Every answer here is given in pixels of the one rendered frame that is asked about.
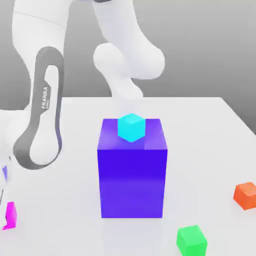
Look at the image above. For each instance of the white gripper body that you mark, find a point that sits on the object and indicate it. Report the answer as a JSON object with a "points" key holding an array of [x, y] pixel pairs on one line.
{"points": [[2, 210]]}

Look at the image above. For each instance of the small magenta cube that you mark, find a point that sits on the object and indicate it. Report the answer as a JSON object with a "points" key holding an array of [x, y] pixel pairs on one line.
{"points": [[11, 215]]}

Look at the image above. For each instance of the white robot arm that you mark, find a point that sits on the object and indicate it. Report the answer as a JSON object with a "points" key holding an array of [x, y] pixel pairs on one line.
{"points": [[40, 60]]}

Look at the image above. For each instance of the small cyan cube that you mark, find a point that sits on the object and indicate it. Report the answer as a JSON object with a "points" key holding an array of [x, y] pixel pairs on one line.
{"points": [[131, 128]]}

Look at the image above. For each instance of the small green cube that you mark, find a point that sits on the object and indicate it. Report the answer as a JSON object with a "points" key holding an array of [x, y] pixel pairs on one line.
{"points": [[192, 241]]}

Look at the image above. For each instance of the small orange cube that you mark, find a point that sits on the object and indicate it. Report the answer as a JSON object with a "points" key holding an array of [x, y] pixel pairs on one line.
{"points": [[246, 197]]}

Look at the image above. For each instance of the large purple box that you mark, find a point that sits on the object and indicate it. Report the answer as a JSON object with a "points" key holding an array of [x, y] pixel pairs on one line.
{"points": [[132, 180]]}

